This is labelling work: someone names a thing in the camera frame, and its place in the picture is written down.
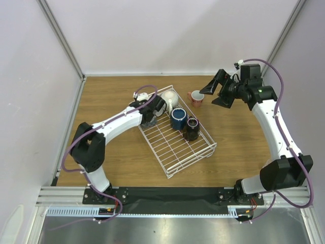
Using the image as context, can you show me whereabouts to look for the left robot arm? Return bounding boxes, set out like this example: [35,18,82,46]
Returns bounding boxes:
[70,95,167,204]

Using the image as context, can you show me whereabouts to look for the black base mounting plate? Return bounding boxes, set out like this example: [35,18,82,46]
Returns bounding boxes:
[82,187,265,215]

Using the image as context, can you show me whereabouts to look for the aluminium cable duct rail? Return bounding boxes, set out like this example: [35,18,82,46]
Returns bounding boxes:
[46,206,100,218]

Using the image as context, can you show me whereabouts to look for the black mug white interior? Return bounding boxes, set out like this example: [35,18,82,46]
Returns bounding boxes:
[183,116,200,141]

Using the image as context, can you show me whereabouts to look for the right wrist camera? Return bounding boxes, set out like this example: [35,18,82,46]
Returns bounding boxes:
[234,59,244,70]

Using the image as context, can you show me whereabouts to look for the dark blue enamel mug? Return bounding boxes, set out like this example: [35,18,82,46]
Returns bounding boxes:
[170,108,187,131]

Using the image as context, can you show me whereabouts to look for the white wire dish rack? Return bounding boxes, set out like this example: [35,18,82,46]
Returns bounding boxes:
[139,111,217,178]

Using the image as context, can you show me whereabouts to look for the small dark blue cup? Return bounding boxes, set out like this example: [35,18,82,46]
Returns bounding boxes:
[141,118,157,129]

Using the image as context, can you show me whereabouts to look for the white speckled mug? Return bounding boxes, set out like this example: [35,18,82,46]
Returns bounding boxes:
[161,90,178,113]

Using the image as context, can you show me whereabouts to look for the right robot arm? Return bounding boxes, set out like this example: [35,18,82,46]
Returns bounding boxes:
[200,59,314,208]

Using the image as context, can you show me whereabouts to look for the red mug white interior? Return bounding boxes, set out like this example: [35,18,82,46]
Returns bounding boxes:
[187,90,205,108]

